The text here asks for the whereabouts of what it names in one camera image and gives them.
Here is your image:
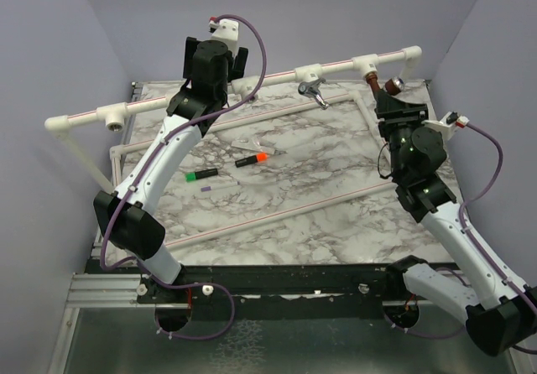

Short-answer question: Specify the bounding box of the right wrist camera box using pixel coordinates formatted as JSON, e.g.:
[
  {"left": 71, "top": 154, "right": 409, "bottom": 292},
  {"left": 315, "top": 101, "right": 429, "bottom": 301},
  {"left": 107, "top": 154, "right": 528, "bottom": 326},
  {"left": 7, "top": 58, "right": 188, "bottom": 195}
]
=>
[{"left": 424, "top": 112, "right": 469, "bottom": 143}]

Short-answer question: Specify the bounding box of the green capped black marker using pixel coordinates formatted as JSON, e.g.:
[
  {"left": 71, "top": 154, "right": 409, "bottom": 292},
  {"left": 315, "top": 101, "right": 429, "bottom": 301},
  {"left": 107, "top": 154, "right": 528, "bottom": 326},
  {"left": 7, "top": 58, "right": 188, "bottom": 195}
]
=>
[{"left": 185, "top": 168, "right": 218, "bottom": 182}]

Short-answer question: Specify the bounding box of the brown faucet chrome knob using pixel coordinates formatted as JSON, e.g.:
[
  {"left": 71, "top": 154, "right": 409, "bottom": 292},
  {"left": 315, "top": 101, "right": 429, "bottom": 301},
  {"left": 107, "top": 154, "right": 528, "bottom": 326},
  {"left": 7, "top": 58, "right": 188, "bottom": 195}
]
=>
[{"left": 364, "top": 71, "right": 405, "bottom": 96}]

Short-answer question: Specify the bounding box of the clear plastic bag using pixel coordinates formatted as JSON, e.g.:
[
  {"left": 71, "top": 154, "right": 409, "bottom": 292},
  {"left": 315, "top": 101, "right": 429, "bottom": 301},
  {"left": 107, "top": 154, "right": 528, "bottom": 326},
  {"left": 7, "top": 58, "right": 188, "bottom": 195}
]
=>
[{"left": 231, "top": 138, "right": 276, "bottom": 155}]

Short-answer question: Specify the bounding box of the orange capped black marker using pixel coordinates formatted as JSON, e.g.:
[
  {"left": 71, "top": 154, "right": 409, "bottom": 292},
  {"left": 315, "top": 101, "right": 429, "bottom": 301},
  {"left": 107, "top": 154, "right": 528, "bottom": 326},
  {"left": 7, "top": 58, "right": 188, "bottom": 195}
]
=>
[{"left": 234, "top": 153, "right": 268, "bottom": 168}]

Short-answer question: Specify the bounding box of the white PVC pipe frame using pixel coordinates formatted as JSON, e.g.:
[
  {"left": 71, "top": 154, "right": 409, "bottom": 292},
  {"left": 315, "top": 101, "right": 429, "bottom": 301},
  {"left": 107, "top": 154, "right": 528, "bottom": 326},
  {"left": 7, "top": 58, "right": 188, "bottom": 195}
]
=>
[{"left": 44, "top": 44, "right": 423, "bottom": 249}]

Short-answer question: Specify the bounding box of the grey chrome lever faucet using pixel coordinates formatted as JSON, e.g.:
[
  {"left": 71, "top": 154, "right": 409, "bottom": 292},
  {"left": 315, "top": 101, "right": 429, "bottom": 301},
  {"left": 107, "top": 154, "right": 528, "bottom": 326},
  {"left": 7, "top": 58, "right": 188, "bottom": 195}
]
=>
[{"left": 298, "top": 78, "right": 329, "bottom": 110}]

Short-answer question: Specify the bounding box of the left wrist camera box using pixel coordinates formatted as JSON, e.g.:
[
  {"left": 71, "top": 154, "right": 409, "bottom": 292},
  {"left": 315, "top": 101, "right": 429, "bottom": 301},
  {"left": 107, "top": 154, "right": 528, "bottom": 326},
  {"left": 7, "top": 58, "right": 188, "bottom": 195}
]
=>
[{"left": 209, "top": 17, "right": 239, "bottom": 56}]

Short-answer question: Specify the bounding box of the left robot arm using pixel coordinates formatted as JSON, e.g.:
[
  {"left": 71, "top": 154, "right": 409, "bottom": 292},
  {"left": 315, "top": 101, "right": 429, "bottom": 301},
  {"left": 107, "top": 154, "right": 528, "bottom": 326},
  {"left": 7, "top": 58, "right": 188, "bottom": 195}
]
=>
[{"left": 93, "top": 38, "right": 248, "bottom": 303}]

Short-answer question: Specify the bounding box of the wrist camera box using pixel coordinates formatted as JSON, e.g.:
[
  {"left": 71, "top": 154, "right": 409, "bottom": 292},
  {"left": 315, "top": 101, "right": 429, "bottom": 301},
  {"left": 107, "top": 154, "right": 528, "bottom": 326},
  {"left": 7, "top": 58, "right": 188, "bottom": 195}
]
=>
[
  {"left": 209, "top": 17, "right": 239, "bottom": 56},
  {"left": 424, "top": 112, "right": 469, "bottom": 143}
]

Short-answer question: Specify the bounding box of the purple capped white pen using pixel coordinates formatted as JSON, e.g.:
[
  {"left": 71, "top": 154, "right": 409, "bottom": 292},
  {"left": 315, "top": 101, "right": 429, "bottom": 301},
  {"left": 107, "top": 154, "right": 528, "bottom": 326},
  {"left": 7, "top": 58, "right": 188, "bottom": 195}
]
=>
[{"left": 201, "top": 182, "right": 240, "bottom": 193}]

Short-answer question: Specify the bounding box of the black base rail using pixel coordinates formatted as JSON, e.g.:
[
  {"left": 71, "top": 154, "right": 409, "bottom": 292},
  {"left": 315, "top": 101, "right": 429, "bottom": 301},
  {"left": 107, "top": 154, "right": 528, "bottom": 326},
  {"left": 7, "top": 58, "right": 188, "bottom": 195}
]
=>
[{"left": 83, "top": 258, "right": 420, "bottom": 320}]

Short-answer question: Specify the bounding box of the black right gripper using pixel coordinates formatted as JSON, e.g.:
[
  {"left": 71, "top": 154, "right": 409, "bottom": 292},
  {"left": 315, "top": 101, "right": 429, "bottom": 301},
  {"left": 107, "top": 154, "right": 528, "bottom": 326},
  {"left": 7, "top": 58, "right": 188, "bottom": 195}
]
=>
[{"left": 375, "top": 91, "right": 427, "bottom": 180}]

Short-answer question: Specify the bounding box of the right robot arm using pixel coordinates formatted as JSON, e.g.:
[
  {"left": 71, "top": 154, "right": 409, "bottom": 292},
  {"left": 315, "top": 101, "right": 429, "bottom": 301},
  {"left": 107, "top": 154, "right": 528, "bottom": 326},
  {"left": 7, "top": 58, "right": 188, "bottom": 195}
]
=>
[{"left": 373, "top": 89, "right": 536, "bottom": 356}]

